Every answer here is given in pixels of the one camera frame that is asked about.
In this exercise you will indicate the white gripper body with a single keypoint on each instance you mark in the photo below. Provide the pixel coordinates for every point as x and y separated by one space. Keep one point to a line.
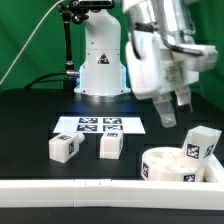
155 70

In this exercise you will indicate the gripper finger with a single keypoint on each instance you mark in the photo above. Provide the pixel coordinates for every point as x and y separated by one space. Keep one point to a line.
183 96
164 107

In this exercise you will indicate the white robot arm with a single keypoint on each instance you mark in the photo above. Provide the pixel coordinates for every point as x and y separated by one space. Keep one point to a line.
102 75

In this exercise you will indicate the white paper marker sheet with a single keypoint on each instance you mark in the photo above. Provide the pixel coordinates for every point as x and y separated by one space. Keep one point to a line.
129 125

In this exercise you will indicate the white L-shaped fence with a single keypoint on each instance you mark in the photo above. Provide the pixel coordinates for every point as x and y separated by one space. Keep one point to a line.
206 195

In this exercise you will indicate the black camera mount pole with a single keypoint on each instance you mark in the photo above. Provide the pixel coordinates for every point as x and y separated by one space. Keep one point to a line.
71 12

